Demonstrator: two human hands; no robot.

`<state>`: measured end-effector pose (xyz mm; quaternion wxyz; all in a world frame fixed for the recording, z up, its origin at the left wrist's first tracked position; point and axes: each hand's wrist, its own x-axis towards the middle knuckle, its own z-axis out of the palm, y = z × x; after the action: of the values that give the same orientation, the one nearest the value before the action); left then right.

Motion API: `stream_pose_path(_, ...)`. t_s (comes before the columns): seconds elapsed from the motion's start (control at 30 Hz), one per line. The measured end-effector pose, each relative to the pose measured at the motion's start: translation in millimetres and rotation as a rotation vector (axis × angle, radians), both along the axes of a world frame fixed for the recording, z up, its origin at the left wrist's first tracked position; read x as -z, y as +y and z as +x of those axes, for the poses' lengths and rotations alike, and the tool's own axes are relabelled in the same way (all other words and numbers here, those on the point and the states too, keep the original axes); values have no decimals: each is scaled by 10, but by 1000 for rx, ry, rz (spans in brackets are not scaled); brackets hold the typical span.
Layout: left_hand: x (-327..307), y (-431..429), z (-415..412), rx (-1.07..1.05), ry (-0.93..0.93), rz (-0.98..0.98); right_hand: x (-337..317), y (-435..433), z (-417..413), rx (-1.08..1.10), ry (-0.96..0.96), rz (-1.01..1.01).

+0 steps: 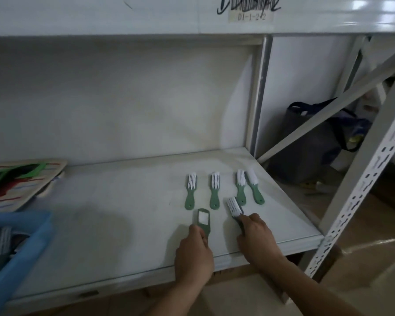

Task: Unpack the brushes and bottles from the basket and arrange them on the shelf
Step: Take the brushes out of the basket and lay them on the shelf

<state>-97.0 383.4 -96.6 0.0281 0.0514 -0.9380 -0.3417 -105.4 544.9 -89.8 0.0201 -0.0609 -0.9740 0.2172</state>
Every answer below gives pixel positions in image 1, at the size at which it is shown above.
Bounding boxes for person's left hand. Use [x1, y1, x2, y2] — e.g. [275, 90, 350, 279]
[174, 224, 215, 288]

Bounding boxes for person's right hand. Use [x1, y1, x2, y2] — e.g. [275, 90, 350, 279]
[236, 213, 284, 271]

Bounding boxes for green brush white bristles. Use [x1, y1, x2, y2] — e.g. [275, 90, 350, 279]
[246, 169, 266, 206]
[235, 169, 248, 207]
[226, 196, 246, 235]
[209, 171, 221, 210]
[192, 208, 212, 241]
[185, 172, 198, 210]

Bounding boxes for person's left forearm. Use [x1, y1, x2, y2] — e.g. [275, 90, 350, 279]
[144, 279, 212, 316]

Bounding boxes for person's right forearm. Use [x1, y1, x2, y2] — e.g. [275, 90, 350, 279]
[261, 253, 364, 316]

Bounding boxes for white metal shelf rack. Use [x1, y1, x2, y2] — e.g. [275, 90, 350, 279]
[0, 0, 395, 316]

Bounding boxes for dark fabric bag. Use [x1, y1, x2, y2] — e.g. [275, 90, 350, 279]
[269, 98, 373, 185]

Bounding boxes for white diagonal rack brace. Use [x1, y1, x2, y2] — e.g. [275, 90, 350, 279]
[257, 45, 395, 164]

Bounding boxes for blue plastic basket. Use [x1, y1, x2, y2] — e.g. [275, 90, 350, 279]
[0, 210, 54, 316]

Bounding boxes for patterned cardboard packet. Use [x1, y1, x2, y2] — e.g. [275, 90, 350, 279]
[0, 158, 68, 214]

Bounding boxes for pile of brushes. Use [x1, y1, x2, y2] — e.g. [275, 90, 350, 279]
[0, 222, 23, 283]

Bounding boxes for white perforated rack post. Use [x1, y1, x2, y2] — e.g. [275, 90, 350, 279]
[304, 102, 395, 279]

